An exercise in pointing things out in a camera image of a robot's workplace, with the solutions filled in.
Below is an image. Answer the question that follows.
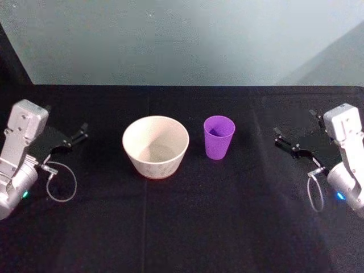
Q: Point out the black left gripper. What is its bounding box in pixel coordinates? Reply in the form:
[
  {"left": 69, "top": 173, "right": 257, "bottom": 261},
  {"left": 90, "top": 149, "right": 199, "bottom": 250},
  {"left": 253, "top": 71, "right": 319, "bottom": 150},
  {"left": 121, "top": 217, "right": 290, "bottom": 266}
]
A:
[{"left": 27, "top": 105, "right": 89, "bottom": 167}]

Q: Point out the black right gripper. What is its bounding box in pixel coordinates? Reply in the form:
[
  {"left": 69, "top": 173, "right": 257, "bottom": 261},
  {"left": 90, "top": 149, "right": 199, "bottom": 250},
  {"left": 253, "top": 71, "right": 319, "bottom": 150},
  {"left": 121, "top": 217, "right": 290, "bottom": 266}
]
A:
[{"left": 273, "top": 109, "right": 344, "bottom": 173}]

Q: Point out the black side panel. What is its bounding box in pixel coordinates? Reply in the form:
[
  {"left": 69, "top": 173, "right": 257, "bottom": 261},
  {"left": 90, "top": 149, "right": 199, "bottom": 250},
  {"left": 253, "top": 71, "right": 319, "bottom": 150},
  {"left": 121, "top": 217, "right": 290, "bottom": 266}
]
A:
[{"left": 0, "top": 22, "right": 34, "bottom": 85}]

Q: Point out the cream patterned bowl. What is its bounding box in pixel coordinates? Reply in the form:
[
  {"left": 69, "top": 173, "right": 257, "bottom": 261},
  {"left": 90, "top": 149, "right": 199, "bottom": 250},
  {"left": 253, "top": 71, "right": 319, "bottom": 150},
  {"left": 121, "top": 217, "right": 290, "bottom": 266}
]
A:
[{"left": 122, "top": 115, "right": 191, "bottom": 180}]

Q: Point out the purple plastic cup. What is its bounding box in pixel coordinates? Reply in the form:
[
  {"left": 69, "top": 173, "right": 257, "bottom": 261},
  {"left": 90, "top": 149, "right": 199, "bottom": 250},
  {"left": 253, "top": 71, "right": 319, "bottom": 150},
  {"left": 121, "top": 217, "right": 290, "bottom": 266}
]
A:
[{"left": 203, "top": 115, "right": 236, "bottom": 160}]

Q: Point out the black table cloth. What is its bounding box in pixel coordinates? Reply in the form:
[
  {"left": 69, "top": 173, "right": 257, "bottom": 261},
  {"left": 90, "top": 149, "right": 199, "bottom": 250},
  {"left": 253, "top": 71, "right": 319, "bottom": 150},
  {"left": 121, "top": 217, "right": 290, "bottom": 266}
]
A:
[{"left": 0, "top": 84, "right": 364, "bottom": 273}]

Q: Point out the left gripper grey cable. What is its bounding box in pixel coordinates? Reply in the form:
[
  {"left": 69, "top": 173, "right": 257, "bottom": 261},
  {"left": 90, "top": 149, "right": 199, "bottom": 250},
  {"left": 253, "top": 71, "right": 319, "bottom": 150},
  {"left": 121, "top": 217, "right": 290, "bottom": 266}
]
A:
[{"left": 42, "top": 161, "right": 78, "bottom": 203}]

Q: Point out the gripper grey cable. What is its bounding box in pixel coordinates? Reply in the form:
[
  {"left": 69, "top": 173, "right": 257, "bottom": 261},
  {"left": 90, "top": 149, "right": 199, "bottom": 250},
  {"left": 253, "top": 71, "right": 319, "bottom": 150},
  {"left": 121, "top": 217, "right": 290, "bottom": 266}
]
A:
[
  {"left": 307, "top": 167, "right": 326, "bottom": 213},
  {"left": 42, "top": 161, "right": 78, "bottom": 203}
]

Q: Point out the right gripper grey cable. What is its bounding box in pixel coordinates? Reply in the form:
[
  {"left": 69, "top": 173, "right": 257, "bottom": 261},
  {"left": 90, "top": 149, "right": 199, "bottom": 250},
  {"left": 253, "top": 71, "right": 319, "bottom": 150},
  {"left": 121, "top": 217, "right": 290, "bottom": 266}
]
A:
[{"left": 307, "top": 167, "right": 326, "bottom": 213}]

